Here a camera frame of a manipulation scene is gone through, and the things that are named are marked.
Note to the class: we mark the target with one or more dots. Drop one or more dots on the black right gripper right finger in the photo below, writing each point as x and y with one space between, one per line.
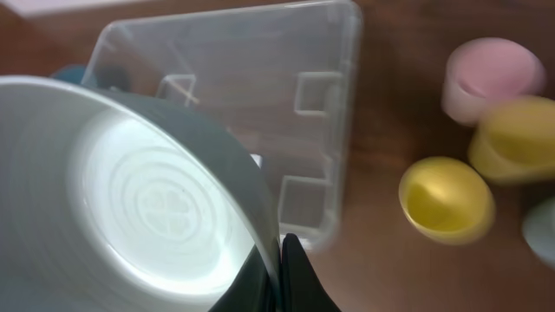
301 288

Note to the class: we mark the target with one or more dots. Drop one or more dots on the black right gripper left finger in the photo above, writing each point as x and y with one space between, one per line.
251 291

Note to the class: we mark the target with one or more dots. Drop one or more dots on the pale grey-blue small bowl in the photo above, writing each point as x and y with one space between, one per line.
113 201

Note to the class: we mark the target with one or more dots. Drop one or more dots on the light blue plastic cup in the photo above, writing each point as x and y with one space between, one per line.
538 231

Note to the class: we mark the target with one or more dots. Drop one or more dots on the orange-yellow plastic cup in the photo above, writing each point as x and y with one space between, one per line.
514 143

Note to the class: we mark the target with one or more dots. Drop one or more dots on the white label in bin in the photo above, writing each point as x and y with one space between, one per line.
256 160

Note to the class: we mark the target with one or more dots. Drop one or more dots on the yellow plastic cup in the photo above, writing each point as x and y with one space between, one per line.
446 200

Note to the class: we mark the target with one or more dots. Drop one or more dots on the clear plastic storage bin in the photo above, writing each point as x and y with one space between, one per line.
278 77

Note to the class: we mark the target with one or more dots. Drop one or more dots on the dark blue bowl far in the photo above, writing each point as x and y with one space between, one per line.
71 74

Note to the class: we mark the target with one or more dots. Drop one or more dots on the pink plastic cup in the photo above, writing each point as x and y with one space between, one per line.
482 73

